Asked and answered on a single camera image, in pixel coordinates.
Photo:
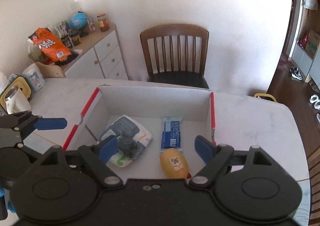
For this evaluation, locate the blue snack bar packet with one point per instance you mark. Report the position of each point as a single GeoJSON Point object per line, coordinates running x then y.
{"type": "Point", "coordinates": [171, 133]}

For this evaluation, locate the brown wooden chair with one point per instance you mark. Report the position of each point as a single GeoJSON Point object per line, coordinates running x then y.
{"type": "Point", "coordinates": [175, 81]}
{"type": "Point", "coordinates": [314, 166]}

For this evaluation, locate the dark sneakers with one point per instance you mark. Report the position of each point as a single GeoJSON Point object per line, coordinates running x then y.
{"type": "Point", "coordinates": [296, 72]}

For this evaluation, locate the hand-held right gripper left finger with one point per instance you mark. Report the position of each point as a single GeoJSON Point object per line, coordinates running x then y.
{"type": "Point", "coordinates": [108, 147]}

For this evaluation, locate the patterned paper cup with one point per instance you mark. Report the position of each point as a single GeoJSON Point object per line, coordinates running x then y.
{"type": "Point", "coordinates": [35, 77]}

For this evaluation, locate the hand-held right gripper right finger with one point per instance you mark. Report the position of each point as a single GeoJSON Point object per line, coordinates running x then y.
{"type": "Point", "coordinates": [203, 148]}

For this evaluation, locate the brown cardboard carton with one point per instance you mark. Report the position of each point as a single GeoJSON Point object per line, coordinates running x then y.
{"type": "Point", "coordinates": [313, 43]}

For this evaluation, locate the black item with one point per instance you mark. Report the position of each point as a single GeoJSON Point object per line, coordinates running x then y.
{"type": "Point", "coordinates": [128, 147]}

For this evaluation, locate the grey wooden cabinet unit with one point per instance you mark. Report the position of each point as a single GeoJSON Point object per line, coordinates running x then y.
{"type": "Point", "coordinates": [301, 58]}

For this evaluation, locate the orange snack bag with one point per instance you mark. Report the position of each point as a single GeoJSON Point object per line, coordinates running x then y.
{"type": "Point", "coordinates": [50, 46]}

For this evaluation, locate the small clear bottle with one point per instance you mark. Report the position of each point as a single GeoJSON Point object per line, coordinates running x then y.
{"type": "Point", "coordinates": [90, 25]}

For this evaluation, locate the white slippers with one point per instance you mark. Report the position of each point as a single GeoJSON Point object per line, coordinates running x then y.
{"type": "Point", "coordinates": [315, 100]}

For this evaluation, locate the white kettle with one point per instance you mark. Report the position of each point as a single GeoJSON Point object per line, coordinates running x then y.
{"type": "Point", "coordinates": [15, 101]}

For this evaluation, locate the light wooden holder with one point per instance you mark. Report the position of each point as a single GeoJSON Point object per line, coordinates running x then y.
{"type": "Point", "coordinates": [52, 70]}

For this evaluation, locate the red bag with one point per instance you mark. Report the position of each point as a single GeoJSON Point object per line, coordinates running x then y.
{"type": "Point", "coordinates": [303, 40]}

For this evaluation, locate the red patterned doormat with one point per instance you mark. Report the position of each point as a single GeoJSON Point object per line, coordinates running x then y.
{"type": "Point", "coordinates": [282, 62]}

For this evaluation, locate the white blue marble desktop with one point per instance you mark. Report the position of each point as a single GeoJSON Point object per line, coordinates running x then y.
{"type": "Point", "coordinates": [250, 126]}

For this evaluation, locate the red cardboard box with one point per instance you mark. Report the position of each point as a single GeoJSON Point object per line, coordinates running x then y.
{"type": "Point", "coordinates": [155, 101]}

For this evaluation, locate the yellow stool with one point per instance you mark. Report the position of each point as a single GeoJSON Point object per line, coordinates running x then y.
{"type": "Point", "coordinates": [265, 96]}

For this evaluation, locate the white blue-grey snack bag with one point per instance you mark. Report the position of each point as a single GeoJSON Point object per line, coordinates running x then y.
{"type": "Point", "coordinates": [132, 126]}

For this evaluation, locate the orange snack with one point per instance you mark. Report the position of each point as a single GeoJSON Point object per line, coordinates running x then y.
{"type": "Point", "coordinates": [172, 163]}

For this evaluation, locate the blue globe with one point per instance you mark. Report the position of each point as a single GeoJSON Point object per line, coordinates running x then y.
{"type": "Point", "coordinates": [78, 21]}

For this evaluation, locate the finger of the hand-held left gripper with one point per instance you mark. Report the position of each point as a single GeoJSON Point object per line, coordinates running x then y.
{"type": "Point", "coordinates": [50, 123]}

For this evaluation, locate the yellow container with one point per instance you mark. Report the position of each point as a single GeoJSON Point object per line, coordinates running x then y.
{"type": "Point", "coordinates": [22, 83]}

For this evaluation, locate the black patterned box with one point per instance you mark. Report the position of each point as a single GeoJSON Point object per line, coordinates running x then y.
{"type": "Point", "coordinates": [62, 28]}

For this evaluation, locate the white wooden sideboard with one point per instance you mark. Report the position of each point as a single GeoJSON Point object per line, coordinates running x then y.
{"type": "Point", "coordinates": [107, 56]}

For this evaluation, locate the red lidded sauce jar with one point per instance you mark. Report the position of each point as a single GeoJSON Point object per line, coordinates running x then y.
{"type": "Point", "coordinates": [103, 22]}

